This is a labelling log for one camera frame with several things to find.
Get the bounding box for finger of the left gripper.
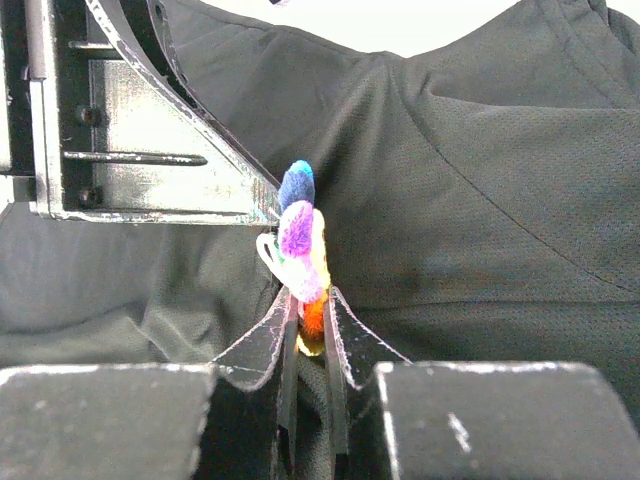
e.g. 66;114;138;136
1;1;280;225

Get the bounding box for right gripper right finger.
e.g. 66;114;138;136
324;288;639;479

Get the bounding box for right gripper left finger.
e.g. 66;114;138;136
1;290;297;479

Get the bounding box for black polo shirt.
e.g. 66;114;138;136
0;0;640;480

